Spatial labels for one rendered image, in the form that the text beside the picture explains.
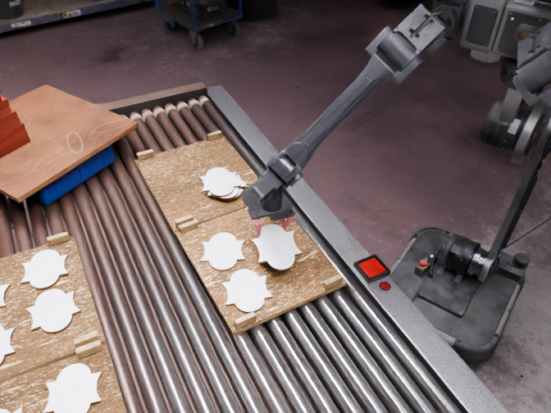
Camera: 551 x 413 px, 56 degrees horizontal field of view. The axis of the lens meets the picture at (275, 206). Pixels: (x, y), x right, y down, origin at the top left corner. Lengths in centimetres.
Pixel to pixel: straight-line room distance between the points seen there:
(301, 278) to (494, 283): 129
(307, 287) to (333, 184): 187
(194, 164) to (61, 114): 53
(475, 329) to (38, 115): 191
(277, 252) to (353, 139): 233
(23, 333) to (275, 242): 68
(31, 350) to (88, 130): 82
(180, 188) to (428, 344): 92
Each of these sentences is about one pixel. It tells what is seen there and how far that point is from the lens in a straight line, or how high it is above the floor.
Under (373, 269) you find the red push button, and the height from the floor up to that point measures 93.
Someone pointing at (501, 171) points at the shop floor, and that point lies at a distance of 366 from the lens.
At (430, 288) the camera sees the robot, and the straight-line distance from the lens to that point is 241.
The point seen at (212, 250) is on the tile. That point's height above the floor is 94.
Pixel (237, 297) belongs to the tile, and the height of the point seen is 94.
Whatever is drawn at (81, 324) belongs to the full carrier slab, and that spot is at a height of 94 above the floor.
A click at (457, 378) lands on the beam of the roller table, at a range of 137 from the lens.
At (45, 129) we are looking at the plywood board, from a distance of 198.
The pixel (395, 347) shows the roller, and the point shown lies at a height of 91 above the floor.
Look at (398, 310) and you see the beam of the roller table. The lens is 145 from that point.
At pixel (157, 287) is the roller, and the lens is 148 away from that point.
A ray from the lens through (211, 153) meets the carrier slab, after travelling 190.
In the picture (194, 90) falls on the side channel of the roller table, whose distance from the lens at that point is 227.
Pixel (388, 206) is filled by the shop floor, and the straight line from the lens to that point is 315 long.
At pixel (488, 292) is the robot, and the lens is 251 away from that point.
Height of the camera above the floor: 204
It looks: 42 degrees down
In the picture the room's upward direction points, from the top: 1 degrees clockwise
